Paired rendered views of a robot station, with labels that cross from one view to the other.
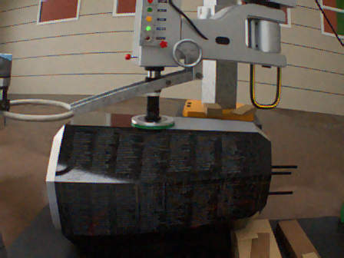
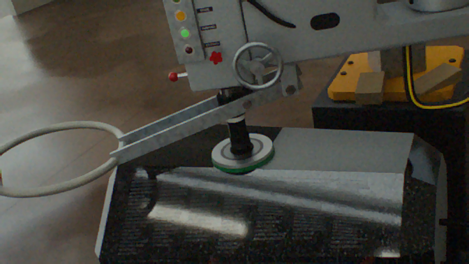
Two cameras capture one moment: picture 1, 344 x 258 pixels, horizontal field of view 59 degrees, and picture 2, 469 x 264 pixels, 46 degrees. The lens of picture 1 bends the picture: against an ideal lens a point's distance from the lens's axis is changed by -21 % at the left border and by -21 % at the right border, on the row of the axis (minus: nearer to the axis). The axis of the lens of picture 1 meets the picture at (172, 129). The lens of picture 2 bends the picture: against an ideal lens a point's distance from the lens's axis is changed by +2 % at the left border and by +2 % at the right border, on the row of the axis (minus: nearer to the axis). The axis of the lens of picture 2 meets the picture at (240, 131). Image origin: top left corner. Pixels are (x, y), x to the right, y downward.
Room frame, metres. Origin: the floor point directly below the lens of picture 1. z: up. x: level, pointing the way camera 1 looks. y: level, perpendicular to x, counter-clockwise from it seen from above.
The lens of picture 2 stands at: (0.38, -0.61, 1.75)
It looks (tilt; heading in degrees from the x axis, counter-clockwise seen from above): 27 degrees down; 25
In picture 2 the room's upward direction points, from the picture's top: 12 degrees counter-clockwise
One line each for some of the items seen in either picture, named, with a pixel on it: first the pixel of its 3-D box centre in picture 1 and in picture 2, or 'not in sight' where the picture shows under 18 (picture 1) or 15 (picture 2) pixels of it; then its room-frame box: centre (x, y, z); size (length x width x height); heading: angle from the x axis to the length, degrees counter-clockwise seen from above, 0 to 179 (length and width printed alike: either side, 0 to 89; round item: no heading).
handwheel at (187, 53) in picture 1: (185, 52); (257, 61); (1.79, -0.05, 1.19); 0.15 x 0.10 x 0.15; 106
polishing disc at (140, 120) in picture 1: (152, 120); (242, 150); (1.87, 0.10, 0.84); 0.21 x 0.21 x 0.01
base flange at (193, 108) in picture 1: (218, 109); (396, 71); (2.67, -0.33, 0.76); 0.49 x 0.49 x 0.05; 85
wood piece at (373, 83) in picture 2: (212, 109); (370, 87); (2.42, -0.26, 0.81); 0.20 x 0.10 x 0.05; 3
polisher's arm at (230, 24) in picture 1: (227, 37); (345, 0); (1.97, -0.28, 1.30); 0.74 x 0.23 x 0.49; 106
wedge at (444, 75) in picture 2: (243, 109); (432, 79); (2.48, -0.48, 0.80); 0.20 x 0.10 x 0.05; 133
